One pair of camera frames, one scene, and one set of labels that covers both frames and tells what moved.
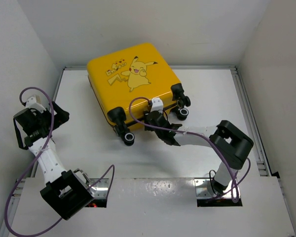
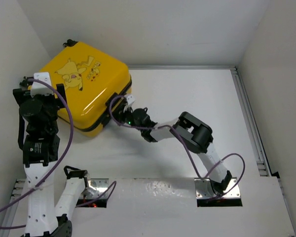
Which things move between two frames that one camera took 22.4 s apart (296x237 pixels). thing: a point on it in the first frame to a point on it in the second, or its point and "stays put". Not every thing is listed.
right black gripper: [149, 127] to [121, 117]
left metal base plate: [100, 189] stays put
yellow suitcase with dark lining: [138, 71] to [90, 76]
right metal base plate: [204, 189] stays put
